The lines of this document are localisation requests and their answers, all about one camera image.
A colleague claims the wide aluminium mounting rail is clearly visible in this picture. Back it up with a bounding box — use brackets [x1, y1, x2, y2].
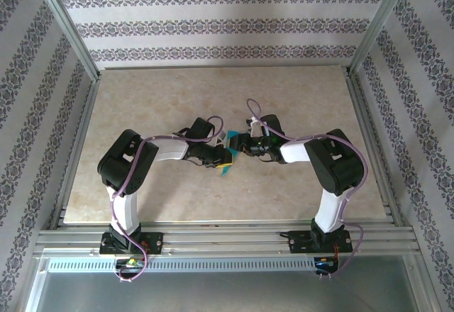
[33, 218, 421, 257]

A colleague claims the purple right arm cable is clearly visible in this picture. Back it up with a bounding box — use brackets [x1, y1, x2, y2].
[245, 99, 369, 281]

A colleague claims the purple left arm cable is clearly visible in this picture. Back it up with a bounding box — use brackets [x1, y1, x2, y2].
[107, 114, 226, 284]

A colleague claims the thin aluminium table edge rail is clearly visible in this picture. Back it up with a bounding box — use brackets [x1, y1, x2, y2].
[102, 64, 350, 70]

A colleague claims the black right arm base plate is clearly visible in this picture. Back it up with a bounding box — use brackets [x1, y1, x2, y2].
[288, 230, 353, 255]

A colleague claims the slotted grey cable duct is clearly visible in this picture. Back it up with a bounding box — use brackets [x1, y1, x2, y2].
[45, 257, 317, 274]

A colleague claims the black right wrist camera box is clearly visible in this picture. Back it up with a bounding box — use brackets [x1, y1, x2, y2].
[255, 113, 284, 138]

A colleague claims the aluminium frame post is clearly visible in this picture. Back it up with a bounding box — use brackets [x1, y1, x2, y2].
[30, 0, 103, 81]
[346, 0, 415, 76]

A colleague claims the aluminium side rail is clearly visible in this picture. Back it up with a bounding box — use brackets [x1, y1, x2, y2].
[344, 69, 404, 227]
[48, 77, 103, 230]

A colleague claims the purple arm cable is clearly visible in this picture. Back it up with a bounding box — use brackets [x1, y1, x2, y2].
[107, 114, 226, 284]
[245, 99, 369, 281]

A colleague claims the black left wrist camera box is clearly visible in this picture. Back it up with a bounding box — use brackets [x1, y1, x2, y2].
[191, 117, 218, 140]

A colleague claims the grey metal sheet panel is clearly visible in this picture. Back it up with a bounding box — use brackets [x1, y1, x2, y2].
[21, 255, 434, 312]

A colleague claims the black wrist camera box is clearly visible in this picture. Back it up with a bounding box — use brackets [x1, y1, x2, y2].
[191, 117, 218, 140]
[255, 113, 284, 138]

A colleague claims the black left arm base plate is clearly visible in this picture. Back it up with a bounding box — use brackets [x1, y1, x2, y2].
[99, 231, 165, 255]

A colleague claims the teal paper sheet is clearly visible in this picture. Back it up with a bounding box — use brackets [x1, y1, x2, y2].
[217, 129, 250, 179]

